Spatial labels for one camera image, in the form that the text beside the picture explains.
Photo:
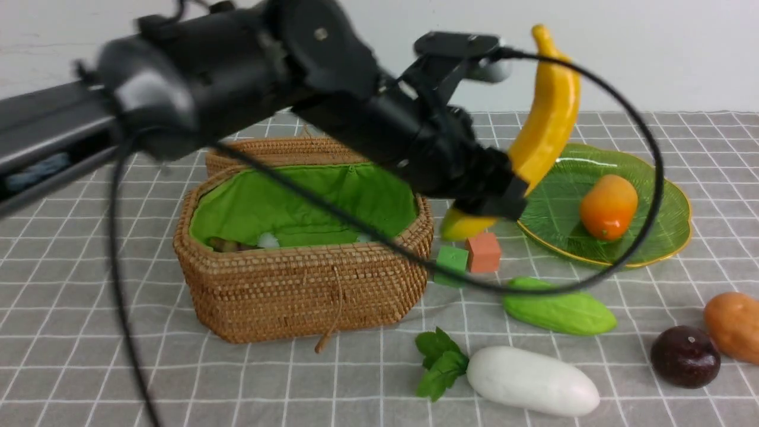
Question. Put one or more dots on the green foam cube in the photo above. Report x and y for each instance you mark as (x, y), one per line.
(452, 258)

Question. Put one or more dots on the orange foam cube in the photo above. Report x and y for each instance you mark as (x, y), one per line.
(484, 253)

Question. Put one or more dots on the grey checked tablecloth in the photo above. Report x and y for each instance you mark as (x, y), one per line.
(62, 362)

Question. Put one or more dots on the woven rattan basket green lining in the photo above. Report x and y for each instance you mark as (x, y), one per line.
(301, 271)

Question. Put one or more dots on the white toy radish green leaves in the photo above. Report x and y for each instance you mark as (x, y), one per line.
(506, 375)

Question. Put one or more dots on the green glass leaf plate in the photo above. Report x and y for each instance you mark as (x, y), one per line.
(552, 217)

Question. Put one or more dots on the green toy cucumber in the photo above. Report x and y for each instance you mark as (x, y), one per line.
(576, 314)

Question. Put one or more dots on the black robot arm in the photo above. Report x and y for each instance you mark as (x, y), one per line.
(178, 86)

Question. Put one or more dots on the yellow toy banana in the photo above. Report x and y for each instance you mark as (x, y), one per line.
(542, 137)

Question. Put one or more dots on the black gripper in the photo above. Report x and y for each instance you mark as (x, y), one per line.
(445, 160)

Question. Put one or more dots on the orange toy mango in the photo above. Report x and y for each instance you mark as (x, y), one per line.
(608, 208)

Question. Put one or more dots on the brown toy potato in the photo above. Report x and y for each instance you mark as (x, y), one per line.
(732, 323)

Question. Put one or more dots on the dark purple toy passionfruit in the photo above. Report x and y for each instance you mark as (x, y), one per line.
(685, 356)

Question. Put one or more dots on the purple toy eggplant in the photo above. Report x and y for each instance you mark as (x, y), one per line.
(221, 245)

